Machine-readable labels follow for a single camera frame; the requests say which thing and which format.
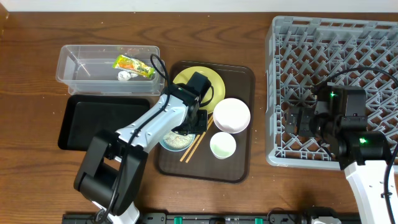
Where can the grey dishwasher rack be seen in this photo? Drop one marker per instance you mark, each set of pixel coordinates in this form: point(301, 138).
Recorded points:
point(300, 53)

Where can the brown serving tray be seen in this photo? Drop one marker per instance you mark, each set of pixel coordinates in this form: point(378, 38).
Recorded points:
point(240, 84)

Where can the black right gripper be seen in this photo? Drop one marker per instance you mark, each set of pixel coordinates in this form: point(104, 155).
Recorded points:
point(306, 114)

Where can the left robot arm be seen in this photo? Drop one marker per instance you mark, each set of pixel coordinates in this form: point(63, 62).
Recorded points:
point(111, 172)

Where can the pink white bowl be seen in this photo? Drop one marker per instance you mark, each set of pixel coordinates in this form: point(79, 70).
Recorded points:
point(231, 115)

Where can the black waste tray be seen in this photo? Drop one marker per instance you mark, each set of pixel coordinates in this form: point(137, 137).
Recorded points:
point(85, 115)

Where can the clear plastic waste bin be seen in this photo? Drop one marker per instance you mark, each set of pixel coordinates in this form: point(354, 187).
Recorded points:
point(88, 69)

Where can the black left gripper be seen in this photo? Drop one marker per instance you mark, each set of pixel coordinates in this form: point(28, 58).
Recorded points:
point(195, 125)

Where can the light blue bowl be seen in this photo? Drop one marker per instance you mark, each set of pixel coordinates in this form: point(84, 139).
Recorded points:
point(177, 146)

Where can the green orange snack wrapper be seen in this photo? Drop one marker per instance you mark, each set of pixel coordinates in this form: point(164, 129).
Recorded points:
point(133, 65)

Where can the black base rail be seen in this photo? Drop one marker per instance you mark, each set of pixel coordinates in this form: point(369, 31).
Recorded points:
point(275, 216)

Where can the wooden chopstick left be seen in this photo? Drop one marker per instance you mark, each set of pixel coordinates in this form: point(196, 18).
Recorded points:
point(190, 148)

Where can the white green cup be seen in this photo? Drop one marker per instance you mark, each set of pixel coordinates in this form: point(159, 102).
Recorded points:
point(222, 145)

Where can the yellow plate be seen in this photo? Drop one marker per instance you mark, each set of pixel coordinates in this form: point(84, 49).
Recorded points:
point(216, 82)

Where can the white crumpled paper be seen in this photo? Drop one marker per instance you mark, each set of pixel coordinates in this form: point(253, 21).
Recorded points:
point(124, 76)

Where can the wooden chopstick right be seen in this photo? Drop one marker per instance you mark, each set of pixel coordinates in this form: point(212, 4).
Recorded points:
point(196, 146)

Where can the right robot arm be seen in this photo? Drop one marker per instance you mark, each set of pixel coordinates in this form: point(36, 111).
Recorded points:
point(339, 119)

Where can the wooden chopstick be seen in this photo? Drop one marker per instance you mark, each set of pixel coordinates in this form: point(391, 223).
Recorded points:
point(196, 146)
point(190, 148)

